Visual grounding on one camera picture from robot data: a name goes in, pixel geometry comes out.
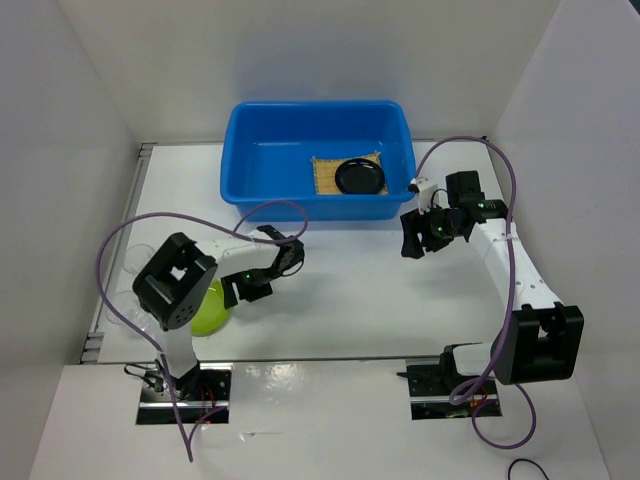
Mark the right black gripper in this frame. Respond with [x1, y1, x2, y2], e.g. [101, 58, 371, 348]
[401, 199, 463, 259]

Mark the green plastic plate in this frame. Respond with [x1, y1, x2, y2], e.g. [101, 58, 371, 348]
[191, 280, 231, 337]

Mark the black plate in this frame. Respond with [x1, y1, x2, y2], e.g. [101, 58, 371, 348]
[334, 158, 385, 195]

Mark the woven bamboo mat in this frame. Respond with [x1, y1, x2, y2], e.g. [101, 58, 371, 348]
[311, 151, 388, 195]

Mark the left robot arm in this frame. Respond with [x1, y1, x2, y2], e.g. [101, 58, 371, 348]
[133, 225, 305, 400]

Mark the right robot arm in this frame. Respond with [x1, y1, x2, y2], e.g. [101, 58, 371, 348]
[401, 171, 584, 393]

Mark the blue plastic bin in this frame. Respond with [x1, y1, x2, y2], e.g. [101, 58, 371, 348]
[220, 100, 416, 222]

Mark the clear glass cup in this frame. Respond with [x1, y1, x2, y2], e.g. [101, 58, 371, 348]
[123, 243, 155, 275]
[110, 291, 150, 332]

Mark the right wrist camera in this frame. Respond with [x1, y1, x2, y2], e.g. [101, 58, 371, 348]
[408, 177, 446, 214]

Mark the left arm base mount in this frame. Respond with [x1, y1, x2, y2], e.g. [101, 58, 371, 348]
[123, 363, 232, 425]

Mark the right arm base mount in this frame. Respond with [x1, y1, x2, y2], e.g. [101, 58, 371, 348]
[396, 356, 502, 421]

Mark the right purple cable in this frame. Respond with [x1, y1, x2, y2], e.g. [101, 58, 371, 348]
[415, 135, 537, 447]

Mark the black cable loop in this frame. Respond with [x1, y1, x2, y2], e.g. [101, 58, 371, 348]
[507, 457, 552, 480]

